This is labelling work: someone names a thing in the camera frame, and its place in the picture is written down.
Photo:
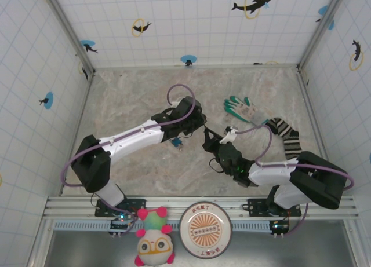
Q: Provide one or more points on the shark on blue oval sticker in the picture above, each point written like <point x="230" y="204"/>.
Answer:
<point x="88" y="46"/>

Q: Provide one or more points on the grey metal panel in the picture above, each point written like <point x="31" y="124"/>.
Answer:
<point x="87" y="249"/>

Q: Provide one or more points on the green white work glove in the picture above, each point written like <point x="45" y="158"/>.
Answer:
<point x="236" y="110"/>

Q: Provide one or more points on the blue padlock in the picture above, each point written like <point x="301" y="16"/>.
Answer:
<point x="175" y="142"/>

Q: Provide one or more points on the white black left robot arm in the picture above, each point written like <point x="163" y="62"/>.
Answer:
<point x="139" y="142"/>

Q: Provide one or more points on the small circuit board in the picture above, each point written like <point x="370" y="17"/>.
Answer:
<point x="279" y="228"/>
<point x="120" y="225"/>

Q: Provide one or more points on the black grey striped sock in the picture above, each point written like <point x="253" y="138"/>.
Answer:
<point x="290" y="139"/>

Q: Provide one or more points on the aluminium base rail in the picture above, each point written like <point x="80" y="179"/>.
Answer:
<point x="162" y="201"/>

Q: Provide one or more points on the round orange printed plate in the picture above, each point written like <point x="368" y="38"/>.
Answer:
<point x="205" y="230"/>

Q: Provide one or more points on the blue patches fish sticker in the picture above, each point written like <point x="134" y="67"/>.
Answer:
<point x="323" y="10"/>

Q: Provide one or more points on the fish on blue disc sticker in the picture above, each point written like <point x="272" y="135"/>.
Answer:
<point x="47" y="100"/>
<point x="188" y="60"/>

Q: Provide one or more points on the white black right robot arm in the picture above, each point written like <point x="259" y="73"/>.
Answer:
<point x="275" y="171"/>

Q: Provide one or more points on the pink white plush toy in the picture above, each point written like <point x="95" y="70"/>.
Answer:
<point x="155" y="246"/>

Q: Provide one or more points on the aluminium frame post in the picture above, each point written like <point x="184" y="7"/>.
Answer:
<point x="69" y="32"/>
<point x="321" y="26"/>

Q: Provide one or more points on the aluminium frame bar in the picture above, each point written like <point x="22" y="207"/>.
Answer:
<point x="84" y="105"/>
<point x="309" y="105"/>
<point x="145" y="66"/>

